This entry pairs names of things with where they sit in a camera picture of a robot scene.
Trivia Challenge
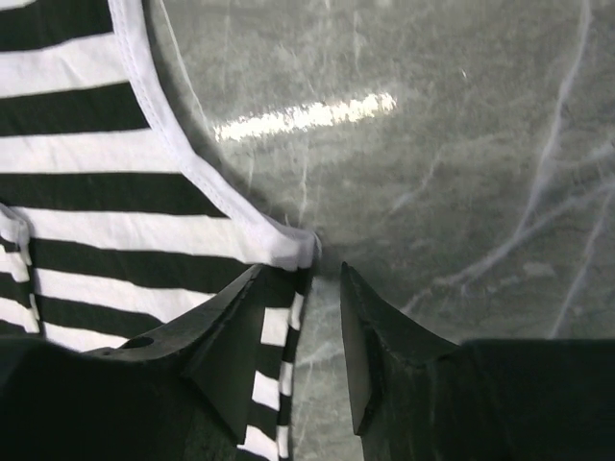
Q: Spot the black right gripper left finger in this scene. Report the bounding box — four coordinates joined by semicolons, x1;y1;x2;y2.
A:
1;267;263;460

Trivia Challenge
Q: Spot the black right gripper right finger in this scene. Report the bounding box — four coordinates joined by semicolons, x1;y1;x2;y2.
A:
340;265;614;460

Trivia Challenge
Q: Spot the wide striped black white tank top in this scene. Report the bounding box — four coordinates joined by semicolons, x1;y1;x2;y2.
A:
1;1;316;460

